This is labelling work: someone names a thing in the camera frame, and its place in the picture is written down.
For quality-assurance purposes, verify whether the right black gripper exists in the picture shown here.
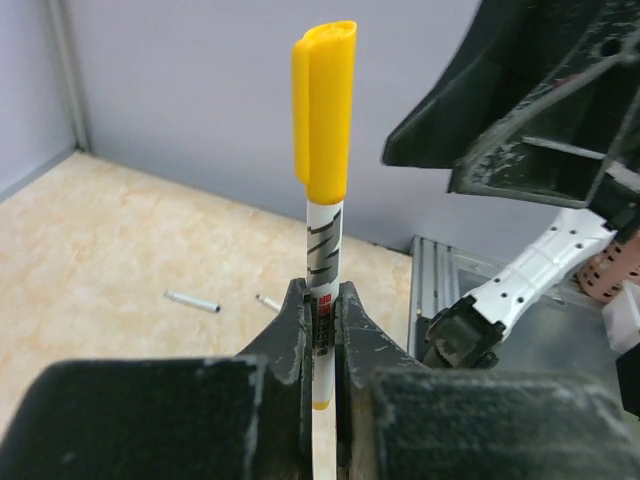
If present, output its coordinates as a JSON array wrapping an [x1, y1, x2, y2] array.
[[382, 1, 639, 235]]

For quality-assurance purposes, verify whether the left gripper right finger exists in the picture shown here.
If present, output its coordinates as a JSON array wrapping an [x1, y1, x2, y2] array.
[[335, 282, 639, 479]]

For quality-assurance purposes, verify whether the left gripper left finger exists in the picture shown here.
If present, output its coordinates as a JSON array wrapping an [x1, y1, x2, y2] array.
[[18, 279, 313, 479]]

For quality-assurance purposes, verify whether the yellow pen cap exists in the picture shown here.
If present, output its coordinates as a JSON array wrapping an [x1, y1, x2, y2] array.
[[291, 20, 358, 205]]

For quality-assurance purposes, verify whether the white pen yellow tip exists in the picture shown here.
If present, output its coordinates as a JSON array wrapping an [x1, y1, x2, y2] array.
[[306, 201, 343, 410]]

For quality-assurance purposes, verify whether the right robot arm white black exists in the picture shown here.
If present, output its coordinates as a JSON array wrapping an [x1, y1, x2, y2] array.
[[382, 1, 639, 369]]

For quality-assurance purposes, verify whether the white pen right side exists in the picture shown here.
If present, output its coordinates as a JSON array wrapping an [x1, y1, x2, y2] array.
[[164, 291, 221, 314]]

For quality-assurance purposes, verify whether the white pen near gripper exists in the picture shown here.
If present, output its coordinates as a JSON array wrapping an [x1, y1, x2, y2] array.
[[255, 294, 281, 312]]

